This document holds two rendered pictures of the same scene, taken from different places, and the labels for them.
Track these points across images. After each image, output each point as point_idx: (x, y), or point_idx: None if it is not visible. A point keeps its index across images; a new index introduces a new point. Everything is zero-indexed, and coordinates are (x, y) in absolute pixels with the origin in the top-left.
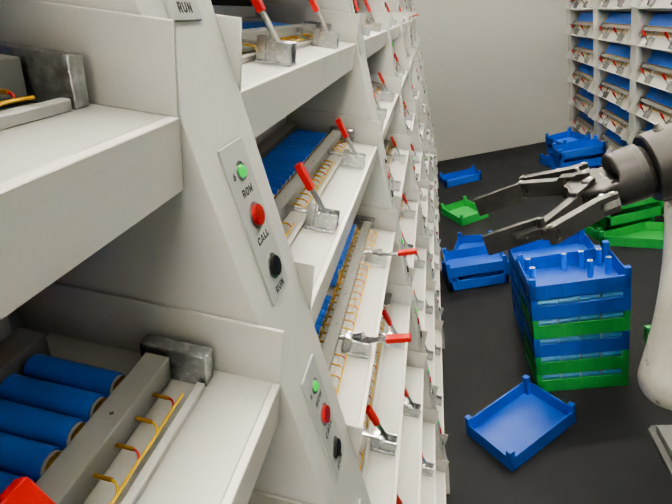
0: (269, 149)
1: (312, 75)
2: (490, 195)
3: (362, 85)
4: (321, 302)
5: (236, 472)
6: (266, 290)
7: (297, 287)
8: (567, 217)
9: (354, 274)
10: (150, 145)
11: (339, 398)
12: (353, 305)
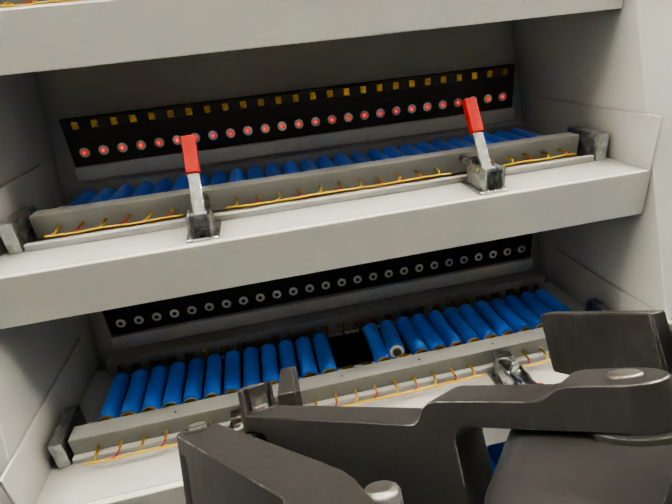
0: (391, 145)
1: (241, 11)
2: (571, 317)
3: (635, 40)
4: (73, 306)
5: None
6: None
7: None
8: (213, 444)
9: (406, 365)
10: None
11: (136, 463)
12: (335, 398)
